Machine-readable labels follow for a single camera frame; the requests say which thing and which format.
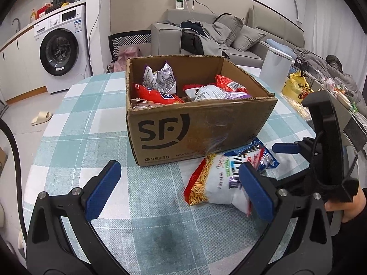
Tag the printed cardboard carton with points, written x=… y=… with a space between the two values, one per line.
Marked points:
x=3 y=160

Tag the grey garment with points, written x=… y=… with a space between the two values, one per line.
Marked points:
x=213 y=34

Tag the beige slipper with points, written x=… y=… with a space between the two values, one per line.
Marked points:
x=41 y=118

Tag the grey sofa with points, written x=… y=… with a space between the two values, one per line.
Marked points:
x=166 y=38

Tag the dark jacket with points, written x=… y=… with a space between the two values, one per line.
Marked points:
x=190 y=41

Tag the white noodle stick snack bag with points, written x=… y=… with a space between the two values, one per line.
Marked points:
x=218 y=182

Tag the brown cardboard box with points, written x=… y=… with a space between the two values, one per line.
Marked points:
x=177 y=129

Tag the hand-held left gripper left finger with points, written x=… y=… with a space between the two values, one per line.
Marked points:
x=101 y=190

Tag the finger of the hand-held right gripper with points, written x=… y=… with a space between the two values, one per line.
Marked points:
x=301 y=183
x=285 y=148

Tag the teal checked tablecloth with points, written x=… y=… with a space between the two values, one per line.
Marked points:
x=86 y=126

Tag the curved sink faucet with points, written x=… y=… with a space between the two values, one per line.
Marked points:
x=16 y=23

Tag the black white patterned basket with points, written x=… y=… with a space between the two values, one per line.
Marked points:
x=129 y=39

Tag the blue snack packet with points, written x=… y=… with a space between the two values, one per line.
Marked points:
x=265 y=156

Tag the yellow bottle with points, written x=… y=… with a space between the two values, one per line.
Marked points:
x=33 y=15

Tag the purple snack bag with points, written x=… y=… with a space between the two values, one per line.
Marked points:
x=238 y=94

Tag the grey pillow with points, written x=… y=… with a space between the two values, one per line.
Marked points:
x=229 y=27
x=248 y=38

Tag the red box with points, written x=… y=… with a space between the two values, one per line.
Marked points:
x=43 y=10

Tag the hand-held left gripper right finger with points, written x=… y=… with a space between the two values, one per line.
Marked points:
x=256 y=190

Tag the white base cabinet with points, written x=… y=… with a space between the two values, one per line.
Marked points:
x=20 y=66

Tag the white washing machine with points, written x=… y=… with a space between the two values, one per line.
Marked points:
x=61 y=48

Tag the grey padded jacket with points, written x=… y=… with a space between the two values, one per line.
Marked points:
x=315 y=63

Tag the person's right hand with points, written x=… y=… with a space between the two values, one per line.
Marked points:
x=351 y=209

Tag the small red snack packet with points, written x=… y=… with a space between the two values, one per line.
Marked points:
x=229 y=83

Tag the white and red snack bag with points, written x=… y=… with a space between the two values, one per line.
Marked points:
x=206 y=93

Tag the green wall charger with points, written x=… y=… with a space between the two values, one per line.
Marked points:
x=180 y=1

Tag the silver snack bag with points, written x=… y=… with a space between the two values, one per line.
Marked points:
x=160 y=77

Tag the white trash bin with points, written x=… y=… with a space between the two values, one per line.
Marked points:
x=275 y=63

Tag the yellow plastic bag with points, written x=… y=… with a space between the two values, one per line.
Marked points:
x=296 y=87

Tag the pink plastic bag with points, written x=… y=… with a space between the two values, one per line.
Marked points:
x=127 y=58

